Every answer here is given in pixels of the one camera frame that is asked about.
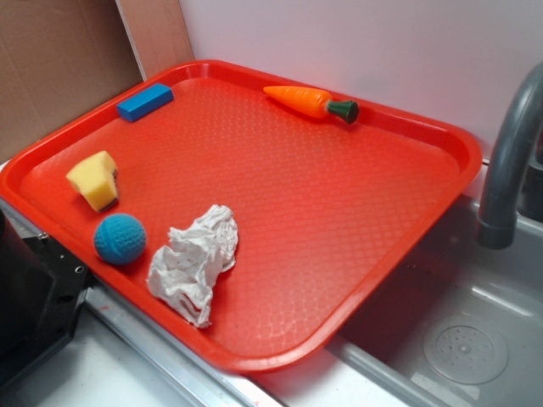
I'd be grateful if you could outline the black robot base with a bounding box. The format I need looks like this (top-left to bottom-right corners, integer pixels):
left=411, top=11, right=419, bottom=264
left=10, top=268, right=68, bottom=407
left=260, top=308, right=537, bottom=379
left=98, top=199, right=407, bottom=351
left=1, top=215, right=92, bottom=388

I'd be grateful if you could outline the brown cardboard panel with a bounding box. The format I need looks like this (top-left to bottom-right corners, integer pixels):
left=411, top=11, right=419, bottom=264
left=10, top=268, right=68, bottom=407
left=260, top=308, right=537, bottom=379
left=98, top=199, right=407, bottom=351
left=1, top=1, right=193, bottom=161

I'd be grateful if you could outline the blue rectangular block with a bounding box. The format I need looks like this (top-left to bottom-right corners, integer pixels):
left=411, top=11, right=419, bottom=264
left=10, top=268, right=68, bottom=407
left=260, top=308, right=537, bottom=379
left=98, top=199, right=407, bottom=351
left=116, top=83, right=174, bottom=122

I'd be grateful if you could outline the grey toy faucet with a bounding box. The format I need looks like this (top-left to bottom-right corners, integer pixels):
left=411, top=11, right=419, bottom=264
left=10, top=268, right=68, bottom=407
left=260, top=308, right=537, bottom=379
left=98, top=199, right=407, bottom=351
left=476, top=64, right=542, bottom=249

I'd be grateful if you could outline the orange toy carrot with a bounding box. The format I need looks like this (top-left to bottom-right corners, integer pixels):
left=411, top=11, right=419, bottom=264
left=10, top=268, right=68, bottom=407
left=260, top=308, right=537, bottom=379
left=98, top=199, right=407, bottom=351
left=263, top=86, right=360, bottom=124

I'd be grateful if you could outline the red plastic tray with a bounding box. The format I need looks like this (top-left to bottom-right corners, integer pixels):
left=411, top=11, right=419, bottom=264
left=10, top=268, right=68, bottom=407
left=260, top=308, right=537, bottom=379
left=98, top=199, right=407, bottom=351
left=1, top=61, right=482, bottom=373

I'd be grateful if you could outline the crumpled white cloth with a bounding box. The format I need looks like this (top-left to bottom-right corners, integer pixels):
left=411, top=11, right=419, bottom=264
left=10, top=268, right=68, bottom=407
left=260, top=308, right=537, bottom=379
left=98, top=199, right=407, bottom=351
left=147, top=204, right=238, bottom=328

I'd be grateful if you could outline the grey plastic sink basin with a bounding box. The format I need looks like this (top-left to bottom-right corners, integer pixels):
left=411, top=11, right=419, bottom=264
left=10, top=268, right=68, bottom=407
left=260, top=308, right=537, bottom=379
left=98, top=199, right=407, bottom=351
left=256, top=198, right=542, bottom=406

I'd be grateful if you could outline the yellow green sponge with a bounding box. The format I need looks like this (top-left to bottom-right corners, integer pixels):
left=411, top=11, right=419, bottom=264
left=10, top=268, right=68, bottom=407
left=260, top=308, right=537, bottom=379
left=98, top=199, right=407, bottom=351
left=66, top=151, right=118, bottom=212

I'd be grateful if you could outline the blue textured ball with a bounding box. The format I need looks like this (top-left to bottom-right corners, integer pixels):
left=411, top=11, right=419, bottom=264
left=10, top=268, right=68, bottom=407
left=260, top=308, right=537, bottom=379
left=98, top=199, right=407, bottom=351
left=93, top=214, right=147, bottom=265

